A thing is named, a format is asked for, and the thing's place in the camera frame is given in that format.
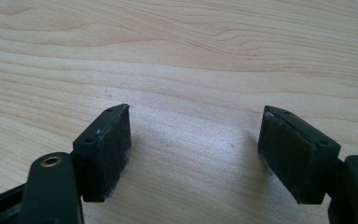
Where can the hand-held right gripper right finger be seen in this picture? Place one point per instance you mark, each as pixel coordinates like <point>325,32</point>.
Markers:
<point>295,155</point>

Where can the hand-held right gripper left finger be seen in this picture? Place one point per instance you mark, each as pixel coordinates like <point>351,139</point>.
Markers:
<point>105,155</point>

